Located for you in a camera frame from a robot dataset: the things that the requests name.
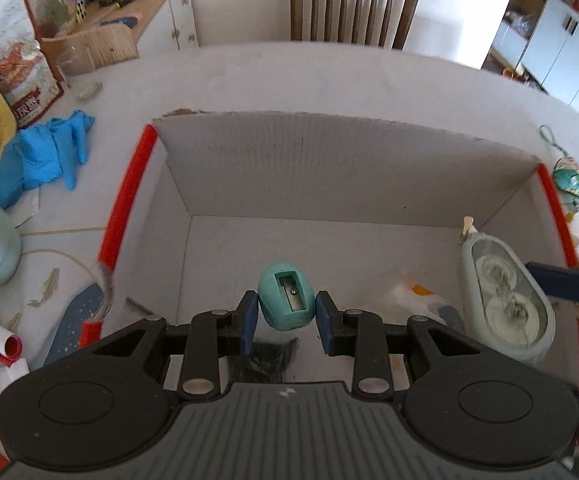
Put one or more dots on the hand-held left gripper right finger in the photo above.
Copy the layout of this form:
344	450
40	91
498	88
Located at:
325	327

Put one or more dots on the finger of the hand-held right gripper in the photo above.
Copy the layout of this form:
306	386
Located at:
564	282

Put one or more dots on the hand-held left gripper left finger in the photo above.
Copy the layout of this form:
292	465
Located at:
249	325

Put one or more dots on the teal pencil sharpener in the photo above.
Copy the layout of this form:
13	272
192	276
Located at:
287	300

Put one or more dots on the painted ornament with green tassel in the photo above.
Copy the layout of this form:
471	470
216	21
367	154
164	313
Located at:
572	180

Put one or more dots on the cardboard box with red edges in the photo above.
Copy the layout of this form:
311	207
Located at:
319	170

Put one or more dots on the pale green oval case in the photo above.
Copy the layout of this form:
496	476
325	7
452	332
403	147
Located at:
509	305

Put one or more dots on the white plastic wrapper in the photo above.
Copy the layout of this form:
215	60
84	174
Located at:
414	295

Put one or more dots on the white tall cupboard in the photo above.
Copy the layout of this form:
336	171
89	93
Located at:
559	55

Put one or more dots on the white paper napkin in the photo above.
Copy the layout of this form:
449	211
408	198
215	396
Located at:
22	210

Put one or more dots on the blue disposable gloves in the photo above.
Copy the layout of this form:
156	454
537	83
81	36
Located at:
44	155

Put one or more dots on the clear drinking glass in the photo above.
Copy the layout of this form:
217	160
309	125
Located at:
79	75

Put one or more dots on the wooden basket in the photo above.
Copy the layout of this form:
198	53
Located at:
104	47

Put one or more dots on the white cabinet with wooden top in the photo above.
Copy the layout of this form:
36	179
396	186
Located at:
179	10

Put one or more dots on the brown wooden chair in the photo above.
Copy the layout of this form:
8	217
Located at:
354	5

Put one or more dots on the dark blue oval object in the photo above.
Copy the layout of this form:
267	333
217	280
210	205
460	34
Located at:
119	21

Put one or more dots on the red and white printed bag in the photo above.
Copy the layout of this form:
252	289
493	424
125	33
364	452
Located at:
14	60

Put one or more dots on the small puzzle cube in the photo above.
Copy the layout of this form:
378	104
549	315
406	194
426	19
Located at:
80	10

